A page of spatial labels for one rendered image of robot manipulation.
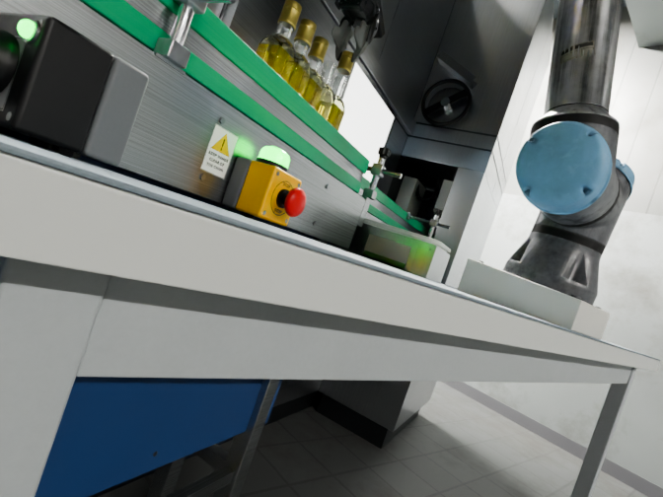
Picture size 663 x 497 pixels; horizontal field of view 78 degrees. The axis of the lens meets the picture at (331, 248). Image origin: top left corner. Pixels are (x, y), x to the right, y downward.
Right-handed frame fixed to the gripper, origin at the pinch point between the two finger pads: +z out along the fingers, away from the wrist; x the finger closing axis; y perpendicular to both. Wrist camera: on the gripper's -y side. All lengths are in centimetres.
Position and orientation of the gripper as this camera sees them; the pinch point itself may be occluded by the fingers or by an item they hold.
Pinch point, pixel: (347, 57)
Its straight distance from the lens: 108.8
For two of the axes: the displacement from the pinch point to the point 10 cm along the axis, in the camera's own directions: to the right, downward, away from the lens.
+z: -3.3, 9.4, 0.1
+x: 8.3, 2.9, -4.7
